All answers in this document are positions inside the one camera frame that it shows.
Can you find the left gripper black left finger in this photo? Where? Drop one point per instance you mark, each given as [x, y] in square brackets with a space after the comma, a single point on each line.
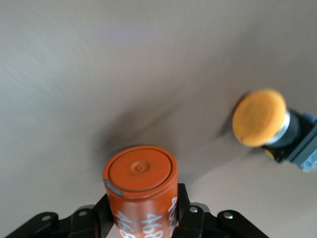
[101, 218]

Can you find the orange cylindrical battery cell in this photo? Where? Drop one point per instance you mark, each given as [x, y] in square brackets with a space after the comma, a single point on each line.
[138, 173]

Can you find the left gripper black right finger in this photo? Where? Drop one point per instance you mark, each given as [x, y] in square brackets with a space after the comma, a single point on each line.
[183, 205]

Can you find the yellow mushroom push button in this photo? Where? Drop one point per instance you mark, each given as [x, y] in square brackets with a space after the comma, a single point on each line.
[257, 119]

